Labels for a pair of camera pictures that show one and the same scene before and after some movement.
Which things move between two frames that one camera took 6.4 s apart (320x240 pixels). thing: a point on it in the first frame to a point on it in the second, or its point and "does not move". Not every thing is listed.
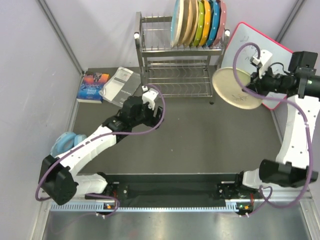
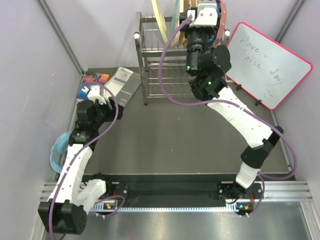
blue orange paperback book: x=91 y=84 does not move
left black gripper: x=152 y=121 to x=111 y=112
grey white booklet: x=123 y=83 does not move
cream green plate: x=225 y=83 to x=160 y=20
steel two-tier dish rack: x=169 y=71 does not move
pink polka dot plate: x=221 y=32 does not move
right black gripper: x=256 y=83 to x=187 y=29
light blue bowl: x=66 y=141 does not move
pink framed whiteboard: x=243 y=34 does not move
